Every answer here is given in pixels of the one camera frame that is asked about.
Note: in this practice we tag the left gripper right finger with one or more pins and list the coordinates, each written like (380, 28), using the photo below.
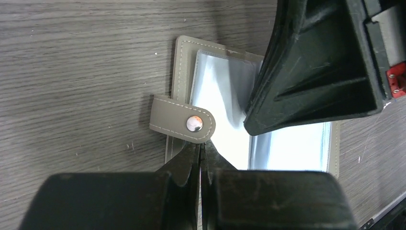
(235, 199)

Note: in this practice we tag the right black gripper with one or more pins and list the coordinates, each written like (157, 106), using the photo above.
(329, 60)

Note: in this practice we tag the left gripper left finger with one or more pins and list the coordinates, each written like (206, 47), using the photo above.
(162, 200)

